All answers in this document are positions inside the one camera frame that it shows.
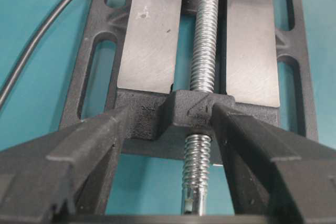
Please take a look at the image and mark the black USB cable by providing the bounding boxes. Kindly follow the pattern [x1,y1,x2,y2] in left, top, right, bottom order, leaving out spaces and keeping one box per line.
[0,0,102,106]

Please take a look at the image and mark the black metal bench vise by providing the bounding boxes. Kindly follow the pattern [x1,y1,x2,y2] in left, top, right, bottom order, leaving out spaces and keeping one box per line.
[60,0,318,215]

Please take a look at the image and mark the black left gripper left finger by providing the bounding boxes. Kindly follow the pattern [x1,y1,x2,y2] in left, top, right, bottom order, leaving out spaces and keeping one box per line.
[1,106,130,223]

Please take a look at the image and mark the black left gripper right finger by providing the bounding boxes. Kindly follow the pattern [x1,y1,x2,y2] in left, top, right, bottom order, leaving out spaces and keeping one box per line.
[211,103,335,223]

